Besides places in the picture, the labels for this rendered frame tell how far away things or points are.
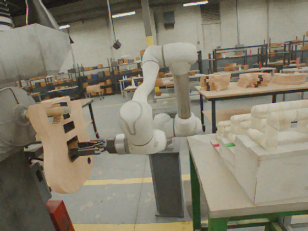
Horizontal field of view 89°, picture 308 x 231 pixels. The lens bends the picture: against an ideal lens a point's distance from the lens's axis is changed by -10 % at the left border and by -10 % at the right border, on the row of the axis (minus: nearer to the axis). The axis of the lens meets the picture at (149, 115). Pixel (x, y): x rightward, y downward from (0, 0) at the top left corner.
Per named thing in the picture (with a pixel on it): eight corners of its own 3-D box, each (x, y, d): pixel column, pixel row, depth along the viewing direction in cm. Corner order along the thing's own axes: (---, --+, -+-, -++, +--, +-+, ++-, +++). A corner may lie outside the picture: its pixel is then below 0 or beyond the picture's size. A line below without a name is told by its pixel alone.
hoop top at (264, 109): (253, 116, 50) (254, 107, 49) (249, 114, 54) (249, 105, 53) (313, 109, 49) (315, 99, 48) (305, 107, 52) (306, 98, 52)
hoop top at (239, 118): (232, 124, 68) (232, 117, 67) (229, 122, 71) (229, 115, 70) (278, 118, 67) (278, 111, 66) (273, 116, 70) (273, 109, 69)
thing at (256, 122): (253, 140, 53) (254, 112, 50) (248, 136, 56) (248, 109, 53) (262, 138, 52) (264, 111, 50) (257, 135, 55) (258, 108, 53)
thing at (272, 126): (268, 152, 45) (271, 120, 42) (262, 147, 48) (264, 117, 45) (279, 150, 45) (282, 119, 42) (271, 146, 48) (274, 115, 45)
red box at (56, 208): (36, 246, 107) (15, 205, 97) (47, 230, 119) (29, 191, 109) (68, 247, 105) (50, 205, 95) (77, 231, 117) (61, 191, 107)
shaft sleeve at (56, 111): (31, 111, 69) (31, 118, 69) (25, 110, 66) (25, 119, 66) (67, 106, 67) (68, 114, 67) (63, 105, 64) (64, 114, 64)
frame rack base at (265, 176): (254, 205, 48) (259, 157, 43) (232, 176, 63) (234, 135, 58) (340, 193, 47) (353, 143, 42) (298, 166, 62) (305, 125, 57)
